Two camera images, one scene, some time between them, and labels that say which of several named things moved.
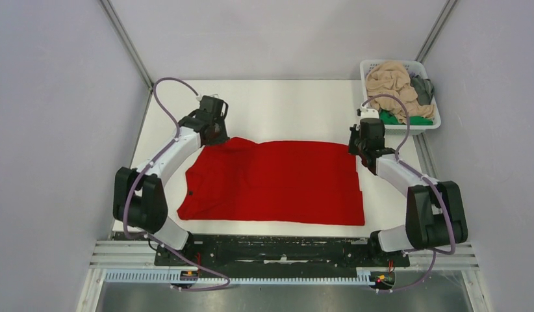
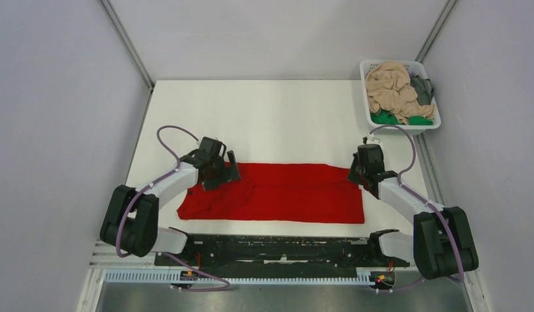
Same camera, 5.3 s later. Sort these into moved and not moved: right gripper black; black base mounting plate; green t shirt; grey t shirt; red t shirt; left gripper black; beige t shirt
Moved: left gripper black; red t shirt; right gripper black
Not moved: grey t shirt; beige t shirt; green t shirt; black base mounting plate
